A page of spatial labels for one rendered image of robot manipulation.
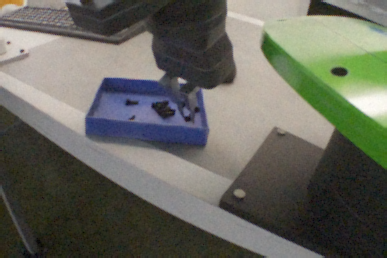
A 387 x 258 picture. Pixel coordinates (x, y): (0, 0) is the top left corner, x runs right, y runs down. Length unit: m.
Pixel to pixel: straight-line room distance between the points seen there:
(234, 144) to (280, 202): 0.10
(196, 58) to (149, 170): 0.11
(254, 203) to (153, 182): 0.09
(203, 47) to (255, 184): 0.13
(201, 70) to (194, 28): 0.05
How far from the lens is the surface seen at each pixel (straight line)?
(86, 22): 0.19
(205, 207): 0.26
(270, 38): 0.17
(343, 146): 0.23
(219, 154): 0.30
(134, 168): 0.28
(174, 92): 0.31
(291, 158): 0.32
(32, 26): 0.74
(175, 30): 0.23
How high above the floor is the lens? 1.10
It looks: 34 degrees down
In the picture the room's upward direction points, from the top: 12 degrees clockwise
